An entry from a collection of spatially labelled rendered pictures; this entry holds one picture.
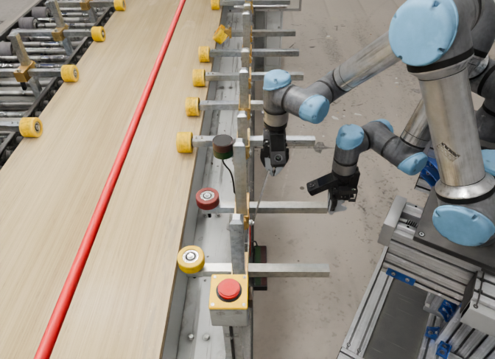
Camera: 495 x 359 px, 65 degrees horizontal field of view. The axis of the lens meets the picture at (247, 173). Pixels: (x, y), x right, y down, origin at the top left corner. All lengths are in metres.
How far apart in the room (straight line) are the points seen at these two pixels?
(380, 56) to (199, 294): 0.97
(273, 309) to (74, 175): 1.18
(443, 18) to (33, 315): 1.16
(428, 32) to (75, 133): 1.40
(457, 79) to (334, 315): 1.53
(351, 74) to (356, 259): 1.45
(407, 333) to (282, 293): 0.63
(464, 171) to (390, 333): 1.14
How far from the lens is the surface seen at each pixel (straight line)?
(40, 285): 1.28
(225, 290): 0.74
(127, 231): 1.30
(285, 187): 2.66
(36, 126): 1.81
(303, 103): 1.04
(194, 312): 1.42
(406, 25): 0.80
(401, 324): 1.96
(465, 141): 0.88
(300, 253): 2.32
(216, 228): 1.62
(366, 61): 1.04
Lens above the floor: 1.86
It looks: 42 degrees down
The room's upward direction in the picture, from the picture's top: 1 degrees counter-clockwise
